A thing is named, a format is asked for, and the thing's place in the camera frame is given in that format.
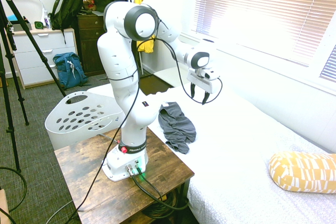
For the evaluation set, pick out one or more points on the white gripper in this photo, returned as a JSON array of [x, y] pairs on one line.
[[199, 81]]

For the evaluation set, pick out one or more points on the dark grey shirt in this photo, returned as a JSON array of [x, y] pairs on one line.
[[178, 127]]

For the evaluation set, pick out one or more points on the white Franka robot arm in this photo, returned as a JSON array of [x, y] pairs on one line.
[[118, 58]]

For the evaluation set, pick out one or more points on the white perforated laundry basket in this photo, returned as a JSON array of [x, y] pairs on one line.
[[59, 138]]

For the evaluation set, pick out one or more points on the white bed mattress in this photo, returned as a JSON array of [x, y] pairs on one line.
[[236, 142]]

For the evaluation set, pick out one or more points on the wide white window blind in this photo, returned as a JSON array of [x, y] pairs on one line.
[[262, 11]]

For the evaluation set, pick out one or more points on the dark wooden dresser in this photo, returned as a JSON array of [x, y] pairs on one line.
[[89, 45]]

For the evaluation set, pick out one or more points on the yellow patterned pillow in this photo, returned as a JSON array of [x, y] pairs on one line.
[[302, 171]]

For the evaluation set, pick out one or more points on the rustic wooden side table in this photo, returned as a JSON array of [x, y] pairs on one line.
[[86, 161]]

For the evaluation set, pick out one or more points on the narrow white window blind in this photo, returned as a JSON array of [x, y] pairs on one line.
[[329, 66]]

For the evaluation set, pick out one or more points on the blue backpack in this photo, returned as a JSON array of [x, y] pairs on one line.
[[65, 72]]

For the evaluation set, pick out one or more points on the brown teddy bear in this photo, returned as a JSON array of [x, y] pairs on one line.
[[89, 2]]

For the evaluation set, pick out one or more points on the olive green backpack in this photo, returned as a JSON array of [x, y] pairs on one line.
[[65, 9]]

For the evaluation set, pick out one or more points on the white purple bottle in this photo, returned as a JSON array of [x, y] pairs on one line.
[[46, 19]]

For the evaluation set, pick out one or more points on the green round object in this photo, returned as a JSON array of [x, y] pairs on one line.
[[39, 25]]

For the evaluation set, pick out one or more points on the white drawer dresser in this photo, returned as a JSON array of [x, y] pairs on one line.
[[26, 69]]

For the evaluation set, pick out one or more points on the grey storage box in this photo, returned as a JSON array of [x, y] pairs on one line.
[[19, 26]]

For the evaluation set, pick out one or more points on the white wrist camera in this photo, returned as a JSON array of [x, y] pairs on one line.
[[212, 75]]

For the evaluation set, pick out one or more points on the black camera tripod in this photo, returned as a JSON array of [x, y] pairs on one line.
[[34, 41]]

